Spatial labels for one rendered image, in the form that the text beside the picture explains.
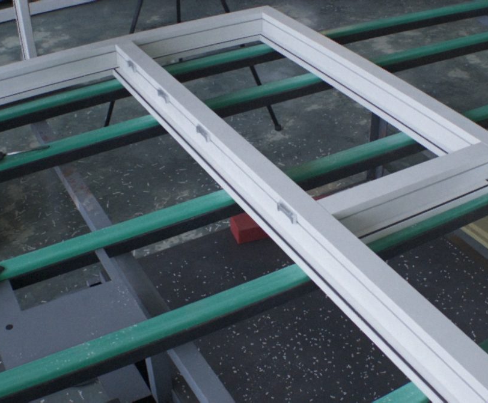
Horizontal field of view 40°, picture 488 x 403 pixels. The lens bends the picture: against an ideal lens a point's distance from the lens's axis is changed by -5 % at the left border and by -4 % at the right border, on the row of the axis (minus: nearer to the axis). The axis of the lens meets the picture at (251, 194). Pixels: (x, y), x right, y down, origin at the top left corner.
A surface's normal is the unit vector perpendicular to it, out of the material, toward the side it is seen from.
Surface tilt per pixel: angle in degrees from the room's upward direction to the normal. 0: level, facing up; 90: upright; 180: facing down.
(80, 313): 0
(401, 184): 0
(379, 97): 90
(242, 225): 0
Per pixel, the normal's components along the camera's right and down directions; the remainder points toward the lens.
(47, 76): 0.50, 0.48
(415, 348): -0.87, 0.29
